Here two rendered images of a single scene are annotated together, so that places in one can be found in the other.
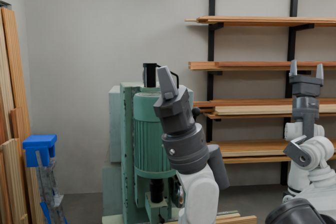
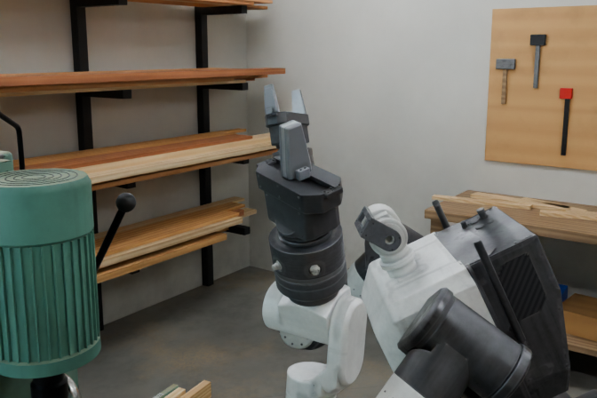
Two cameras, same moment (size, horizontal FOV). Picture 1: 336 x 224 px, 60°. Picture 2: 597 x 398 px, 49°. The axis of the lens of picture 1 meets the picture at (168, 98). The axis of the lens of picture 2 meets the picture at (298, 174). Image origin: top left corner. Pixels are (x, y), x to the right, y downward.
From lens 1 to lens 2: 0.55 m
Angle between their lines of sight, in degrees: 48
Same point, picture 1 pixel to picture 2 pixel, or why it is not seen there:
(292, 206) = (449, 299)
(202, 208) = (354, 349)
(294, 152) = (378, 234)
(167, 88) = (300, 160)
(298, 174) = not seen: hidden behind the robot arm
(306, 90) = not seen: hidden behind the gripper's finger
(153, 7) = not seen: outside the picture
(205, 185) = (358, 310)
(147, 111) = (45, 219)
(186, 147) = (338, 256)
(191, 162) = (340, 280)
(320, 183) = (403, 269)
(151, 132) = (56, 266)
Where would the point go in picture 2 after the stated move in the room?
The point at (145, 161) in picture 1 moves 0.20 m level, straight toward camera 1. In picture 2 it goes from (43, 338) to (125, 376)
